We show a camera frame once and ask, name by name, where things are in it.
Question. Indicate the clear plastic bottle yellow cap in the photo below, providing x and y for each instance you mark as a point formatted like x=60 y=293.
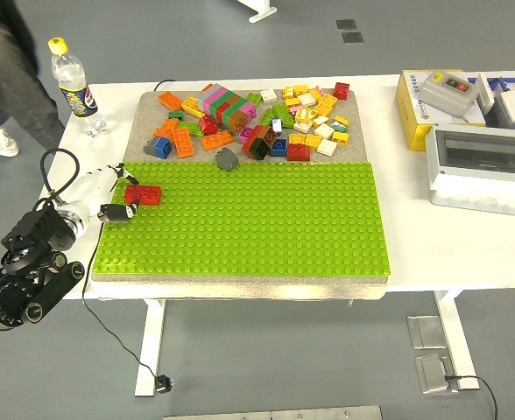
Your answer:
x=75 y=94

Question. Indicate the green studded baseplate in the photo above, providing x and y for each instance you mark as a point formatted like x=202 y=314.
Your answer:
x=262 y=219

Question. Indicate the white enclosure with dark window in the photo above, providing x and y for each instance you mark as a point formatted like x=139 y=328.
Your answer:
x=481 y=192

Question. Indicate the orange building brick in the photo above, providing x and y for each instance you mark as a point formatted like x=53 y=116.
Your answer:
x=166 y=128
x=171 y=101
x=183 y=142
x=217 y=140

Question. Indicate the red two-by-four building brick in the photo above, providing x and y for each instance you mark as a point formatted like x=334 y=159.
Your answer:
x=146 y=193

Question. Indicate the lime building brick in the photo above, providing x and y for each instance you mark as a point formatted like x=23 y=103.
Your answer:
x=254 y=98
x=284 y=114
x=192 y=127

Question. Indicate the metal floor plate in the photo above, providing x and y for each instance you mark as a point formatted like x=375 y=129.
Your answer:
x=432 y=374
x=426 y=332

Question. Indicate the green and white building brick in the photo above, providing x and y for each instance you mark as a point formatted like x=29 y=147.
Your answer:
x=338 y=127

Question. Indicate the multicoloured brick stack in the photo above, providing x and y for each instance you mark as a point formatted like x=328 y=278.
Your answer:
x=222 y=105

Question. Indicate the yellow cardboard box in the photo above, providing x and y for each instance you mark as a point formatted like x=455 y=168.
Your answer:
x=408 y=109

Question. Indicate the black building brick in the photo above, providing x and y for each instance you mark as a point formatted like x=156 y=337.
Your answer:
x=259 y=150

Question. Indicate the grey push-button switch box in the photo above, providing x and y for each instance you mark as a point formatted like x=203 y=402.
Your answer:
x=441 y=94

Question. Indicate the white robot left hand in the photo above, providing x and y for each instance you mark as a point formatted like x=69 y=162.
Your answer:
x=93 y=188

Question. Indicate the small green building brick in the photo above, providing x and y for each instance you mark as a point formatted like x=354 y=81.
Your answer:
x=175 y=115

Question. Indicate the white switch panel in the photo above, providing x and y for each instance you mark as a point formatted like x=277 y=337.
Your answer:
x=485 y=92

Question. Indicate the red two-by-two building brick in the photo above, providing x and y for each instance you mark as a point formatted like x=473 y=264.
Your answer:
x=341 y=90

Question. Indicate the long metal floor strip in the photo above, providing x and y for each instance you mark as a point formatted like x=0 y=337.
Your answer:
x=273 y=413

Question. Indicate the white furniture foot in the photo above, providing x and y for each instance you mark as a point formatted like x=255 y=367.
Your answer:
x=259 y=11

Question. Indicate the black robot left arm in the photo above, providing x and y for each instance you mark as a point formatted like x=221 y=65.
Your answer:
x=21 y=297

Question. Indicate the brown building brick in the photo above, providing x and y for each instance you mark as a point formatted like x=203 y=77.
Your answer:
x=270 y=132

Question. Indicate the magenta two-by-two building brick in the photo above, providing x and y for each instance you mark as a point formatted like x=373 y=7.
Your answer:
x=245 y=135

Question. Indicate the red long building brick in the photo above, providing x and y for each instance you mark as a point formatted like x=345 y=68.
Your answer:
x=249 y=140

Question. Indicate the white table leg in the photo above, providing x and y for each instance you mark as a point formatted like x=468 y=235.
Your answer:
x=150 y=345
x=454 y=332

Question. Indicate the dark red building brick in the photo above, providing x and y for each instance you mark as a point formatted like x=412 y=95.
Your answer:
x=298 y=152

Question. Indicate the person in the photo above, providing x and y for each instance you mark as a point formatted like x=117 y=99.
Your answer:
x=8 y=65

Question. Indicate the black floor outlet cover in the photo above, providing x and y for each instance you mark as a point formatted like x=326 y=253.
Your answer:
x=346 y=24
x=352 y=37

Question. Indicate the grey sloped building brick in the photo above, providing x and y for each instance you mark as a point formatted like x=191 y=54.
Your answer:
x=227 y=160

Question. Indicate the small pink building brick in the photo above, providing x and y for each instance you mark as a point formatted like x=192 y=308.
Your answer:
x=319 y=90

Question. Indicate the yellow two-by-four building brick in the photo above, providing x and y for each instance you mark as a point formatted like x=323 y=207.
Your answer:
x=192 y=106

